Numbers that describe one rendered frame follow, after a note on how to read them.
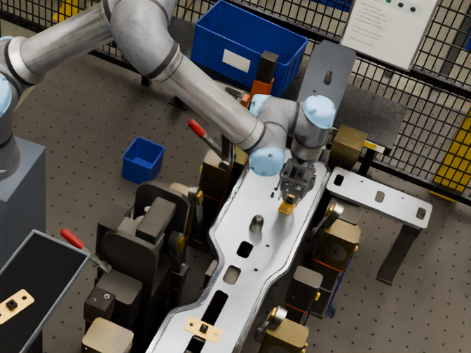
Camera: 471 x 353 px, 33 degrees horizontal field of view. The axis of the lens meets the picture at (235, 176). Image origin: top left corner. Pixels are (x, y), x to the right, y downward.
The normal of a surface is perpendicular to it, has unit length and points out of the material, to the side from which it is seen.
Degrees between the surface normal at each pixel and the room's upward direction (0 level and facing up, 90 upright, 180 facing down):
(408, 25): 90
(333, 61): 90
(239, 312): 0
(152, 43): 47
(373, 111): 0
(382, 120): 0
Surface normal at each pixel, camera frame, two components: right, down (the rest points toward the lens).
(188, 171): 0.17, -0.68
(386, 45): -0.36, 0.63
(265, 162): -0.13, 0.71
